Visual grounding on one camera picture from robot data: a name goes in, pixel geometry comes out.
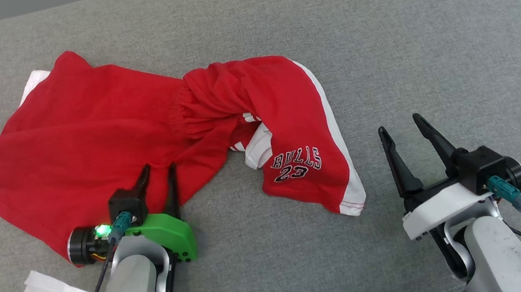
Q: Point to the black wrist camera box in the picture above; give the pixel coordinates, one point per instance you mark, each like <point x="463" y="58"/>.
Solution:
<point x="126" y="203"/>
<point x="480" y="166"/>

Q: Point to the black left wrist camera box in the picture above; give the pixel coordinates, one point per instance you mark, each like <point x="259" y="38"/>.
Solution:
<point x="126" y="203"/>

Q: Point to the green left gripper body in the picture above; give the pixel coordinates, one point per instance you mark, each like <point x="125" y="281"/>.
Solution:
<point x="173" y="235"/>

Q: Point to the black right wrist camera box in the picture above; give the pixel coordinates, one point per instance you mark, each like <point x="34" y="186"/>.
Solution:
<point x="480" y="166"/>

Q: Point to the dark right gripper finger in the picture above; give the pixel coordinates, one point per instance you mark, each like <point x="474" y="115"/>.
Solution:
<point x="437" y="142"/>
<point x="401" y="170"/>

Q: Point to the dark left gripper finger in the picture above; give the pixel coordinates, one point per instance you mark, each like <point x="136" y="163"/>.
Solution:
<point x="144" y="182"/>
<point x="173" y="194"/>

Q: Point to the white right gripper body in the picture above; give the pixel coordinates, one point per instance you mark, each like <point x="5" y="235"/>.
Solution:
<point x="436" y="207"/>

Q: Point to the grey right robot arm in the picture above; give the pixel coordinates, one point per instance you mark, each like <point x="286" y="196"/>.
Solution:
<point x="499" y="251"/>

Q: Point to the red Bulls basketball shorts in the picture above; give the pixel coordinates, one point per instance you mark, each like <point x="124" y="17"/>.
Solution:
<point x="296" y="113"/>

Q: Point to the red and white basketball jersey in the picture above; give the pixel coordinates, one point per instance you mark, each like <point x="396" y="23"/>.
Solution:
<point x="70" y="137"/>

